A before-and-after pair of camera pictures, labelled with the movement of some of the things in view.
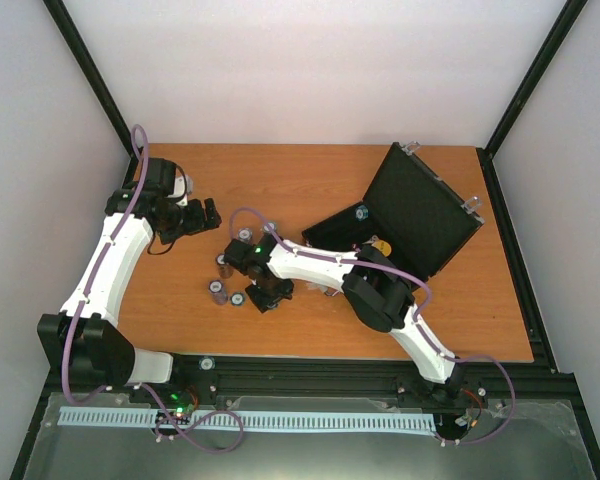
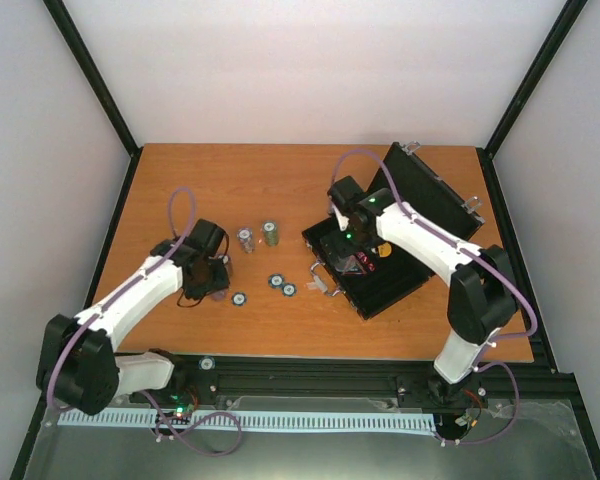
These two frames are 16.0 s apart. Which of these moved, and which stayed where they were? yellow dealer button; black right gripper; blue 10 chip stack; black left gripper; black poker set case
Moved: black right gripper; black left gripper
Stayed: blue 10 chip stack; yellow dealer button; black poker set case
